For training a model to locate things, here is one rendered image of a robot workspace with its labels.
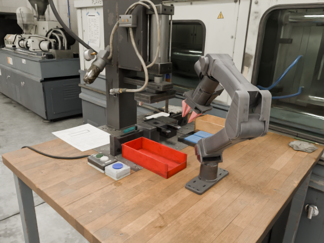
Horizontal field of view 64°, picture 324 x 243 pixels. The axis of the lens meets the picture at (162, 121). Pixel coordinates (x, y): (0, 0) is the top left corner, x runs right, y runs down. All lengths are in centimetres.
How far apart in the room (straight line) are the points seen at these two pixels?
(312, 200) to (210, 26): 118
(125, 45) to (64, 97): 314
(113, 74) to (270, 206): 93
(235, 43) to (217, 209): 110
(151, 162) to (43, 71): 334
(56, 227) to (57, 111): 245
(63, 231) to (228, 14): 186
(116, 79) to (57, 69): 294
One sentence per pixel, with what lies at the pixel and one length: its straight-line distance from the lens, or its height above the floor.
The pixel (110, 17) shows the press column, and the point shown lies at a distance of 136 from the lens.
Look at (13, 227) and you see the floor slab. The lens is 236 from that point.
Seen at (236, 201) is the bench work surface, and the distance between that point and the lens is 91.
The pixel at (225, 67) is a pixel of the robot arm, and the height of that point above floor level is 131.
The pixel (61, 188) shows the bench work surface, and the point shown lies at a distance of 96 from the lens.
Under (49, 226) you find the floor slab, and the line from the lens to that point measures 226.
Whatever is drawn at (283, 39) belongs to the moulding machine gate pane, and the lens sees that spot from 154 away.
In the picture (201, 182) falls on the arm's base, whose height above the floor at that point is 91.
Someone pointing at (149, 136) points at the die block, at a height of 95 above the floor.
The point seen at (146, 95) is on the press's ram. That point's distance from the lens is 115.
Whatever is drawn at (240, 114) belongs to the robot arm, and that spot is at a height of 122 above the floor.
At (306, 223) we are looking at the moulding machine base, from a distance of 177.
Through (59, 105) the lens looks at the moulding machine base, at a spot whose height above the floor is 27.
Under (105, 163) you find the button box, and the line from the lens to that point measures 102.
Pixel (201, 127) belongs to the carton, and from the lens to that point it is 141.
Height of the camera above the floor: 141
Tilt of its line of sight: 19 degrees down
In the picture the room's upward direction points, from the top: 2 degrees clockwise
